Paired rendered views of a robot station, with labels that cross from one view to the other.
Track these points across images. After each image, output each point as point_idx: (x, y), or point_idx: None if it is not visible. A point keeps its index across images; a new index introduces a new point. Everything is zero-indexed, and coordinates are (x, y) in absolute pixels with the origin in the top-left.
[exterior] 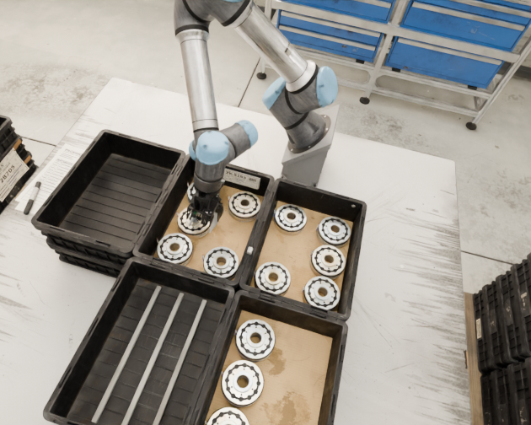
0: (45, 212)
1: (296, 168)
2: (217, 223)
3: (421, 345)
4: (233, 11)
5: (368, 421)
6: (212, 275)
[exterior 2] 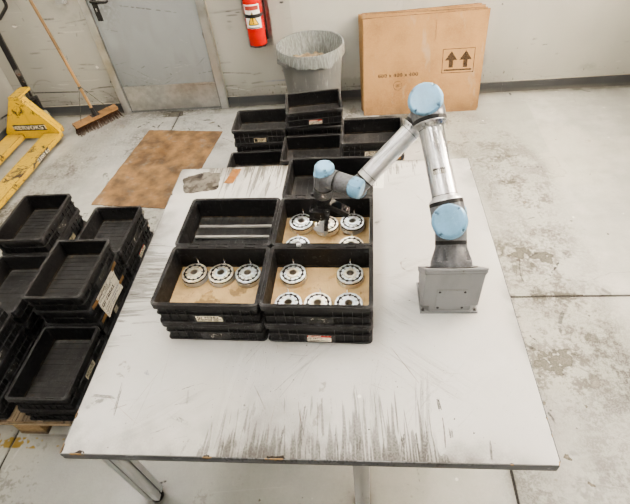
0: (300, 161)
1: (420, 279)
2: (333, 239)
3: (281, 415)
4: (414, 119)
5: (217, 376)
6: (276, 233)
